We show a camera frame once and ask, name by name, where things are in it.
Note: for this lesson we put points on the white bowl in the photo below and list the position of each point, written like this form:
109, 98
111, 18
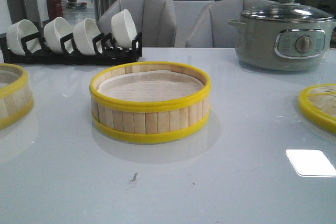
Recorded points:
83, 33
16, 32
54, 31
123, 28

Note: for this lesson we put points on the glass pot lid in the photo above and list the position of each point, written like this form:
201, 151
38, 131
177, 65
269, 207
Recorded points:
287, 11

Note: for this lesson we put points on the grey chair left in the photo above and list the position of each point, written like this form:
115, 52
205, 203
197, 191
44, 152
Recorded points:
155, 19

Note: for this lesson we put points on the white bowl far left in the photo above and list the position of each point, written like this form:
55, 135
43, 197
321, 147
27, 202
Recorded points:
16, 32

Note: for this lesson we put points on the green electric cooking pot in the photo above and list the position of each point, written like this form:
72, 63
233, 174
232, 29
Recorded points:
280, 45

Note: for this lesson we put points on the bamboo steamer basket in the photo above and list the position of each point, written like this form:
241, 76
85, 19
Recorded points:
16, 96
150, 122

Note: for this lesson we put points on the white bowl rightmost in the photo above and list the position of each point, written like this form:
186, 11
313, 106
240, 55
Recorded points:
123, 28

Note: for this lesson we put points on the white steamer liner cloth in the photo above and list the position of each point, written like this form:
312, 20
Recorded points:
151, 86

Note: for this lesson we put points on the black dish rack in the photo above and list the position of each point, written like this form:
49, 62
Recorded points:
106, 53

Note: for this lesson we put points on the grey chair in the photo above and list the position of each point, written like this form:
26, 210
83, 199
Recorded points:
155, 19
212, 28

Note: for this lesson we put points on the grey chair right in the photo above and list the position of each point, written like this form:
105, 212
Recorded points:
212, 28

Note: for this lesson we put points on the red bin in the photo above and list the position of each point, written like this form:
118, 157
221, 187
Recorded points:
54, 8

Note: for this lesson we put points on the woven bamboo steamer lid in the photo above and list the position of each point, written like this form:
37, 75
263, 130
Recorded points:
317, 103

